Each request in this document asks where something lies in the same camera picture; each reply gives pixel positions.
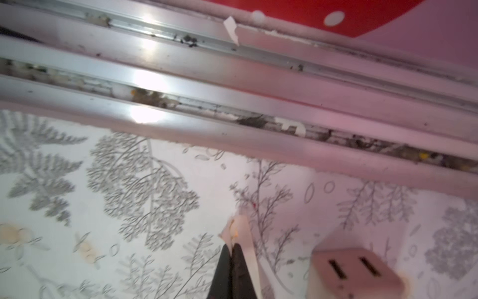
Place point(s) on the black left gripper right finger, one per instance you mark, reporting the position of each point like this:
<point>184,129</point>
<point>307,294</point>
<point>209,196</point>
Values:
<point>242,285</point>

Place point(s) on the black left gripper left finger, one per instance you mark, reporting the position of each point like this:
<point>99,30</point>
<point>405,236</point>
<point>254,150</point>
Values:
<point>221,285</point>

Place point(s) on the beige ribbon pile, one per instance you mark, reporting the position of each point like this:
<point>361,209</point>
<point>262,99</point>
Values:
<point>237,231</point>

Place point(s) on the small brown ribbon spool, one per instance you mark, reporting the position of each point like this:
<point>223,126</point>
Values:
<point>355,273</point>

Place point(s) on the aluminium left side rail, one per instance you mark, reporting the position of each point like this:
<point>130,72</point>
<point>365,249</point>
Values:
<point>190,56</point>

